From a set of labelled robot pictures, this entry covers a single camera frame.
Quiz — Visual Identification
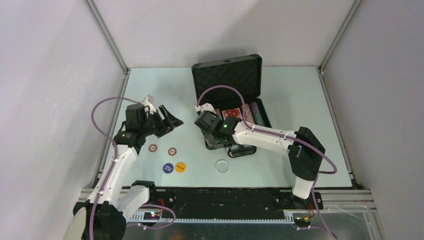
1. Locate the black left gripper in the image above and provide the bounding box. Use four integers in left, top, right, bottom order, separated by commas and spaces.
140, 105, 183, 139

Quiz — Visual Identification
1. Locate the black poker case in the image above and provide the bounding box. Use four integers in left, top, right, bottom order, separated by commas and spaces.
191, 53, 275, 159

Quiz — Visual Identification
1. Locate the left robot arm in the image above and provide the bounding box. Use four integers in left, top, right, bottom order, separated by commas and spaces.
71, 103, 184, 240

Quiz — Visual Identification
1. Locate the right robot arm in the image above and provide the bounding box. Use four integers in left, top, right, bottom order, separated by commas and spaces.
194, 110, 325, 209

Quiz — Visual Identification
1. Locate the red dice set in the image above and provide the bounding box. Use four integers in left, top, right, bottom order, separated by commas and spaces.
222, 108, 243, 120

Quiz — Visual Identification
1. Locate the blue orange chip stack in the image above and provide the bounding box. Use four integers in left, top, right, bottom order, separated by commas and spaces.
214, 109, 222, 119

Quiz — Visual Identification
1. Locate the orange poker chip at edge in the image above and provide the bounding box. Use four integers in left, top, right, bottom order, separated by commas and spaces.
148, 144, 158, 153

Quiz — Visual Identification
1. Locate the pink brown chip stack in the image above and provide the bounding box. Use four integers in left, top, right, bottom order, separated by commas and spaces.
243, 103, 255, 124

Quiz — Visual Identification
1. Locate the clear dealer button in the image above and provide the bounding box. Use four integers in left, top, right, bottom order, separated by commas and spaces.
215, 159, 229, 173

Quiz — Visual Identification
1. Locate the purple green chip stack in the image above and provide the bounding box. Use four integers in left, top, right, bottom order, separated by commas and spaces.
249, 102, 266, 127

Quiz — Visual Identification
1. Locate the yellow big blind button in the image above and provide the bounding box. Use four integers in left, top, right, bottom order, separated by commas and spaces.
175, 162, 187, 173

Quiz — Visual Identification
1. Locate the blue small blind button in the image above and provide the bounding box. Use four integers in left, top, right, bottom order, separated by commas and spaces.
162, 163, 174, 174

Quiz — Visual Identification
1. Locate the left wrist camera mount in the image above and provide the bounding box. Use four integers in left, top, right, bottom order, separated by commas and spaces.
140, 94, 157, 115

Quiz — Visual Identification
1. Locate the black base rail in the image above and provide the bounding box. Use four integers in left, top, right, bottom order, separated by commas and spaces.
145, 186, 324, 220

